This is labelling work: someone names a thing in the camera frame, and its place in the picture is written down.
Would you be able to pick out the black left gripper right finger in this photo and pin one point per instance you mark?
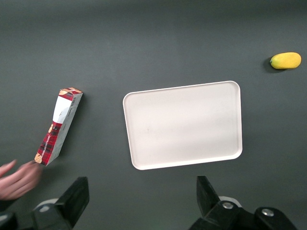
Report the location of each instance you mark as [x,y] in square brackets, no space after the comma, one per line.
[208,198]

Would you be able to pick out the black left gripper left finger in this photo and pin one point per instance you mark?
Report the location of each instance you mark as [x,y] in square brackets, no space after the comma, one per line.
[72,203]

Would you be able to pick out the red tartan cookie box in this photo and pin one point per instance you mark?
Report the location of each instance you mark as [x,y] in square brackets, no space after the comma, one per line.
[58,124]

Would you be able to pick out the white rectangular plastic tray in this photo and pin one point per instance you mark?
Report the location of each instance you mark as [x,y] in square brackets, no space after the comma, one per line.
[183,125]

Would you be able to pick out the bare human hand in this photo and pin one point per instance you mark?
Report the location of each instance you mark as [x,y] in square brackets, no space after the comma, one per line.
[19,179]

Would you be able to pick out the yellow lemon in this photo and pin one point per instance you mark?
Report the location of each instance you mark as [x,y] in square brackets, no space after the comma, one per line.
[286,60]

